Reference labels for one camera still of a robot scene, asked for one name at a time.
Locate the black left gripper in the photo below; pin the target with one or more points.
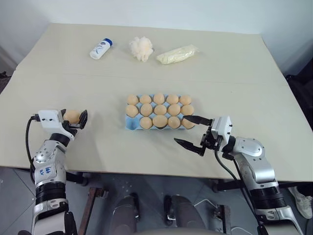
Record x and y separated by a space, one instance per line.
73 126

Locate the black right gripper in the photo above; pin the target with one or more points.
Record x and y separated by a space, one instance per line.
209 140

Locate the tan egg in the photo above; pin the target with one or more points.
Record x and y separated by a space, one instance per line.
72 116
185 99
145 99
159 98
146 109
160 109
187 124
174 109
146 122
173 122
132 110
187 109
160 121
133 100
172 99

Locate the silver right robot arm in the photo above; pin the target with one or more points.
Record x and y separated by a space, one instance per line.
254 151

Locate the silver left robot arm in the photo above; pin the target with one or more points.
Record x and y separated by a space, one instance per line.
46 154

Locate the blue egg carton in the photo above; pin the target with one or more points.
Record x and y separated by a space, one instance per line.
130 123

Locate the black table leg with caster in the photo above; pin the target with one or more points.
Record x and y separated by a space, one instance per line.
227 186
78 177

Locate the white bottle with blue cap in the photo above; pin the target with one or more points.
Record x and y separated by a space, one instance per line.
99 50

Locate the clear bag of pale grains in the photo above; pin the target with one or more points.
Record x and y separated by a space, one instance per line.
176 55

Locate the white mesh bath sponge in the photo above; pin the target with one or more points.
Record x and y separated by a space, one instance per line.
140 49

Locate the white sneaker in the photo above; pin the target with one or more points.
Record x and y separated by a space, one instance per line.
300 202

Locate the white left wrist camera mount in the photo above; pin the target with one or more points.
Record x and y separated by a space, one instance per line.
49 120

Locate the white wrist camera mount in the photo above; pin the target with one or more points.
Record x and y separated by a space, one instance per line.
49 120
223 127

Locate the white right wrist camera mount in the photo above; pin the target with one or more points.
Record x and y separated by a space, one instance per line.
223 127

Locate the rusty metal frame bar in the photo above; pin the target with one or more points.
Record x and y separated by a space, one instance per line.
223 219
91 205

